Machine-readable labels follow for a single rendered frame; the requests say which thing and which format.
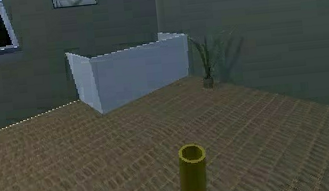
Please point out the white bathtub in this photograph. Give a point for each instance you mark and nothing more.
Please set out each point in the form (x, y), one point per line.
(137, 76)

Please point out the green house plant in pot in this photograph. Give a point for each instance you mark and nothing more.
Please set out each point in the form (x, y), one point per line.
(207, 62)

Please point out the yellow tube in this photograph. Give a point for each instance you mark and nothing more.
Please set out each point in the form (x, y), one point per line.
(193, 177)

